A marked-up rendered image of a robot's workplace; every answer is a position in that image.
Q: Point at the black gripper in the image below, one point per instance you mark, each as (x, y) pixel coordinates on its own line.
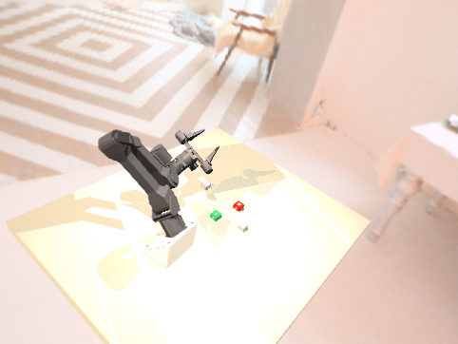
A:
(186, 158)

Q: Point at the green block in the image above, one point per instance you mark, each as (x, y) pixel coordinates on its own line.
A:
(216, 215)

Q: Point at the red block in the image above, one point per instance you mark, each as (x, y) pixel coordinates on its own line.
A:
(238, 205)

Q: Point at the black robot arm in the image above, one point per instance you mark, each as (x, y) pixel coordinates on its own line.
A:
(153, 171)

